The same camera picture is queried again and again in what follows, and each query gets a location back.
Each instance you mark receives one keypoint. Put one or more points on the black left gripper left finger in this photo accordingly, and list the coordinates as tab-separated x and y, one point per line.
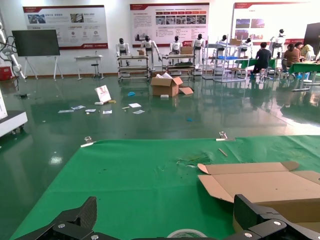
87	217

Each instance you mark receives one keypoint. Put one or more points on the silver binder clip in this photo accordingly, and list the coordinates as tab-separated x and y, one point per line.
88	142
223	137

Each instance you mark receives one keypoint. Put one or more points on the black round stool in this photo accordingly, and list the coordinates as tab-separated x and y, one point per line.
95	65

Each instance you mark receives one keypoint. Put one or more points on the white foam block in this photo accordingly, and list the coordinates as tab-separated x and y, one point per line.
164	96

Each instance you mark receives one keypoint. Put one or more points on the white black humanoid robot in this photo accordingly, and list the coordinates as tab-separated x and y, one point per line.
247	44
176	46
198	44
148	45
122	47
221	44
280	39

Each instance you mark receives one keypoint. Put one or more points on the large black panel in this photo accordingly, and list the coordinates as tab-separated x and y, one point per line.
312	37

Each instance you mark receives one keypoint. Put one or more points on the blue crumpled item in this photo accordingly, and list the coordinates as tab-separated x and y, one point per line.
131	94

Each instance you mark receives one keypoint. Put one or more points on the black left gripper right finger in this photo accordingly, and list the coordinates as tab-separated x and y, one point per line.
250	215

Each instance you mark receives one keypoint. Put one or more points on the flat cardboard piece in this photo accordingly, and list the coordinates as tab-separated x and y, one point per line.
186	90

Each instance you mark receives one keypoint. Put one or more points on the white red info board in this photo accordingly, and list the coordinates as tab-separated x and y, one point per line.
145	22
80	15
265	15

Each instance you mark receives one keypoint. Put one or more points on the black display on stand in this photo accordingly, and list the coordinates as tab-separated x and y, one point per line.
36	42

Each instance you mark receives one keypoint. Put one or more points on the person in yellow shirt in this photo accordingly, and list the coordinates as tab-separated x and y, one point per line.
307	50

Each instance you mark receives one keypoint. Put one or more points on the tall metal rack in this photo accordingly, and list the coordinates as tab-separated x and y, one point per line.
226	58

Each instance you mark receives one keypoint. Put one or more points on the person in dark shirt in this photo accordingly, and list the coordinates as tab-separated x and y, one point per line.
262	57

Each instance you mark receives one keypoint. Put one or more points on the red box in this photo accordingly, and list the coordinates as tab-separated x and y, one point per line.
5	73

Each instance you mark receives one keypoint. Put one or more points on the green table cloth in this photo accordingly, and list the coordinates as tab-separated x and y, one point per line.
137	180

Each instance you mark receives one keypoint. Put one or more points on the green covered work table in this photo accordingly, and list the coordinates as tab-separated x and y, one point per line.
247	61
305	67

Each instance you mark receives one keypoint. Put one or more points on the thin wooden stick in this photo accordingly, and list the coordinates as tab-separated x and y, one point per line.
223	152

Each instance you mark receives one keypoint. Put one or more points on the white machine base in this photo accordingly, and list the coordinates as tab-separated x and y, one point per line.
12	120

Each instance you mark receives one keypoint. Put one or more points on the white paper sheet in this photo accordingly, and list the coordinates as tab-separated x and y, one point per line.
135	105
138	111
66	111
107	112
90	110
78	107

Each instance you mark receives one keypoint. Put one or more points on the large open shipping carton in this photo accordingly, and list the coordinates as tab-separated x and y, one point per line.
162	88

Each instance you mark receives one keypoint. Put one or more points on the white industrial robot arm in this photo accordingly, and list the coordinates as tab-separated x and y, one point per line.
15	63

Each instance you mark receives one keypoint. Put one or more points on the small brown cardboard box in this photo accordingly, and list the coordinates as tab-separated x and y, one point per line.
235	42
186	50
141	52

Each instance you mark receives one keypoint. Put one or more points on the white narrow table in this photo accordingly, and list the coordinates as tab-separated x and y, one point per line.
88	58

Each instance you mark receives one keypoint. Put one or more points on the clear plastic wrapper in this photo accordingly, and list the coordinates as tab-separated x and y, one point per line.
195	158

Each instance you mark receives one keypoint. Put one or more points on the clear adhesive tape roll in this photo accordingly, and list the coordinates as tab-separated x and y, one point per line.
175	233

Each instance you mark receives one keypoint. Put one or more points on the metal shelf cart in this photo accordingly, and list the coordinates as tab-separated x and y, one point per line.
178	67
132	68

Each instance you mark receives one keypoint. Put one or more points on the person in brown shirt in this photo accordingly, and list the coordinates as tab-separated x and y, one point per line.
292	56

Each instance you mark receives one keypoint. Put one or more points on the brown open cardboard box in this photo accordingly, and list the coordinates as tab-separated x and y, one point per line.
262	185

